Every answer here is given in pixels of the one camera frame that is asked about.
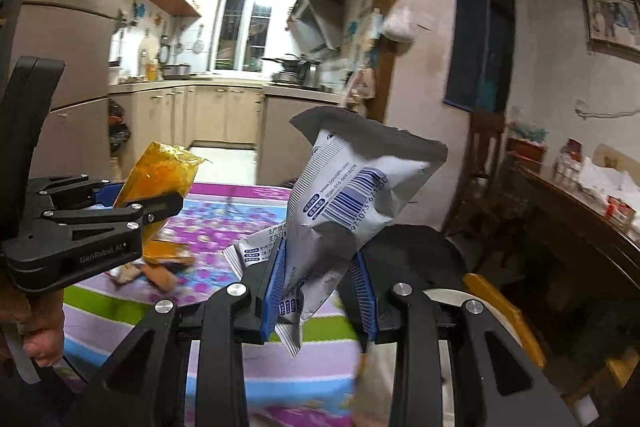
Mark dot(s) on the yellow plastic wrapper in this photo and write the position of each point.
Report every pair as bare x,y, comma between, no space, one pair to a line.
155,172

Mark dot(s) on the black bag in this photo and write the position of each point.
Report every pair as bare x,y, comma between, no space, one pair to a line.
119,127

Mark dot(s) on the dark wooden chair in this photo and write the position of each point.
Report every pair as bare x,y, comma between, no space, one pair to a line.
480,177

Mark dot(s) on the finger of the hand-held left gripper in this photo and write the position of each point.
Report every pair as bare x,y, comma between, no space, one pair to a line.
107,194
150,209

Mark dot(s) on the beige base cabinets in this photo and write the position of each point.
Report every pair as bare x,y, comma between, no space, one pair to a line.
220,117

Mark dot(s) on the red lidded jar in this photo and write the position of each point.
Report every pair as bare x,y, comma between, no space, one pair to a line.
569,159

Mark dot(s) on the steel kettle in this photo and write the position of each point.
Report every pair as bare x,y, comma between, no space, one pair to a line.
309,74

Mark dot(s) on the person's left hand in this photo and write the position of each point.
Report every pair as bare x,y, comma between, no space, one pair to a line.
45,337

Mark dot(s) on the white crumpled plastic bags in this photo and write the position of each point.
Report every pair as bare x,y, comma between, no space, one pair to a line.
610,182

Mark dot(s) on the framed wall picture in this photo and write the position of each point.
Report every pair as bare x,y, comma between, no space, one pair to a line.
612,24

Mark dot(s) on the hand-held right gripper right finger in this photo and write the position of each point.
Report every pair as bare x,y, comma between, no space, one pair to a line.
362,302

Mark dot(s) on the yellow bottle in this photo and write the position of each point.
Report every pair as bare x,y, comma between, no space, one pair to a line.
151,71

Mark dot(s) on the yellow wooden chair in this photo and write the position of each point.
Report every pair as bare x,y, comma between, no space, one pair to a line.
505,312

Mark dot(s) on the white grey snack packet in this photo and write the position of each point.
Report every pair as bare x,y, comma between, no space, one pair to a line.
350,187

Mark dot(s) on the dark room window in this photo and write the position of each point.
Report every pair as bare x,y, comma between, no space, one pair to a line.
480,32

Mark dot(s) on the white hanging plastic bag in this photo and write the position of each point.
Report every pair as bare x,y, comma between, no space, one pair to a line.
399,22

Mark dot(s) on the red box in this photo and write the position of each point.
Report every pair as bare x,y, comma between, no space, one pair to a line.
525,149

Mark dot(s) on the metal cooking pot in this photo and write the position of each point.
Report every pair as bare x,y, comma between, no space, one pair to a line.
175,71

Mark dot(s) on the beige refrigerator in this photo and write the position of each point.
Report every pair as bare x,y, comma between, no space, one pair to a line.
75,57

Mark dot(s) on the floral striped tablecloth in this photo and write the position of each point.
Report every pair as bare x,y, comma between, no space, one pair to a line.
225,217

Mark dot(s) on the kitchen window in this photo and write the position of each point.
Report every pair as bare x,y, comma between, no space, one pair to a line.
245,27

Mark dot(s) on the steel range hood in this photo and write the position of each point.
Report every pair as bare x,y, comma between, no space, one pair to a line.
315,24

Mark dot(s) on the dark wooden table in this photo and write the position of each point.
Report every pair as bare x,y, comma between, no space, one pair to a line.
575,247

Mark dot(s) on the black wok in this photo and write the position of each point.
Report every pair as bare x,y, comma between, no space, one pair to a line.
282,62

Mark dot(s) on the orange red snack wrapper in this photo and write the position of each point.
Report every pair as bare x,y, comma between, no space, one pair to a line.
160,277

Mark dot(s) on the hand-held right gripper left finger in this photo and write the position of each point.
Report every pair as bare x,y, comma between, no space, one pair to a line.
274,287

